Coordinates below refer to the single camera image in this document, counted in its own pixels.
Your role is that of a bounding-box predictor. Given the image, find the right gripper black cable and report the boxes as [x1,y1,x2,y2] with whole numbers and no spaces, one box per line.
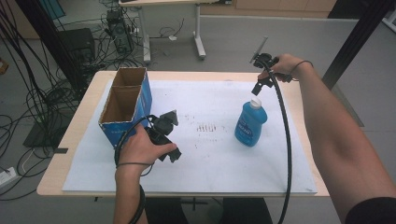
[261,59,293,224]

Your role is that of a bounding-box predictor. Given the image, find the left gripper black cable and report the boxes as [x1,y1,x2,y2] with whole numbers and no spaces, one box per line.
[113,114,157,224]

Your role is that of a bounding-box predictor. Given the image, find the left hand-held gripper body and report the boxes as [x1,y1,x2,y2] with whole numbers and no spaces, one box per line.
[145,109,179,147]

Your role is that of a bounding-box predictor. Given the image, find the white power strip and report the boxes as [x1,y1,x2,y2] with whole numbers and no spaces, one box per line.
[0,166,18,189]

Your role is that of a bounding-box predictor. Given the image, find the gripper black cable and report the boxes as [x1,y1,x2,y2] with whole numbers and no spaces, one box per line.
[261,59,293,224]
[113,114,157,224]

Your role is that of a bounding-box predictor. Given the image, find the person's leg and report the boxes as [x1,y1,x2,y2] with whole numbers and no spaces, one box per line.
[144,197,190,224]
[222,197,274,224]

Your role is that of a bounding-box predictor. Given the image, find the black box on floor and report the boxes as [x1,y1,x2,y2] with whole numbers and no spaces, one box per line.
[57,27,96,64]

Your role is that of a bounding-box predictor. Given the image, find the person's black sleeve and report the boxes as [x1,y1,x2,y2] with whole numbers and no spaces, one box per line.
[345,196,396,224]

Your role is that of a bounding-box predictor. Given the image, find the black band on right wrist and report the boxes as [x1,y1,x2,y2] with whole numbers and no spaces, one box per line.
[289,60,315,77]

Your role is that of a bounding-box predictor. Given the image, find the blue cardboard box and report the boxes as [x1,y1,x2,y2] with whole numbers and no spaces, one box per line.
[98,66,153,149]

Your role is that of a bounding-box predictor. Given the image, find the person's right leg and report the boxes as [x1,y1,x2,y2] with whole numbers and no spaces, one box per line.
[222,197,274,224]

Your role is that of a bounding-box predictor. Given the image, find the blue bottle with white cap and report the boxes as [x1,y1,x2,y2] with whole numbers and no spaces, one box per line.
[233,97,269,148]

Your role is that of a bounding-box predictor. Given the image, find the person's right hand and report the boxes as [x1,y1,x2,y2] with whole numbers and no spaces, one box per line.
[257,53,302,83]

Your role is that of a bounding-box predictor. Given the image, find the person's left hand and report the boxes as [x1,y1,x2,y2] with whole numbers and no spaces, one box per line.
[115,124,177,171]

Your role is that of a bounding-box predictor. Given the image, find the white paper mat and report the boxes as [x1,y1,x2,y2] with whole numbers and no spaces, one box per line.
[62,78,318,194]

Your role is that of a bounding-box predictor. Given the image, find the tangle of black cables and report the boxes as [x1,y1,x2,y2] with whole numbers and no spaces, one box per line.
[0,0,144,200]

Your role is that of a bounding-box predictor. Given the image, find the black band on left wrist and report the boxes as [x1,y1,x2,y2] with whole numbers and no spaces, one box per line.
[115,161,154,169]

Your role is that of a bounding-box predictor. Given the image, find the black slanted metal post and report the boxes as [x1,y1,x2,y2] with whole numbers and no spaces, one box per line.
[321,0,396,91]

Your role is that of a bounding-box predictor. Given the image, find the person's left leg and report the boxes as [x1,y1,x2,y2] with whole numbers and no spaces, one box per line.
[144,197,190,224]

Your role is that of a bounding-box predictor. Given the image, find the black band on wrist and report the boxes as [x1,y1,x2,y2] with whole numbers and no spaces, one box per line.
[115,161,154,169]
[289,60,315,77]

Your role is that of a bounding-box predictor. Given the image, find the black metal post with base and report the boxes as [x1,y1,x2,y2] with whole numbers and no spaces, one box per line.
[15,0,90,148]

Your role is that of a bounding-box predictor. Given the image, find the white desk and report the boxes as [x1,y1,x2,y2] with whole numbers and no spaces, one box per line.
[118,0,233,64]

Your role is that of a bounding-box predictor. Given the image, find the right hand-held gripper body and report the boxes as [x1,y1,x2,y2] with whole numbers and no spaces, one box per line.
[249,35,279,82]

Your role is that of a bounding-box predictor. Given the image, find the black computer tower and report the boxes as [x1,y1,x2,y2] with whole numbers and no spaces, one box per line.
[106,8,134,54]

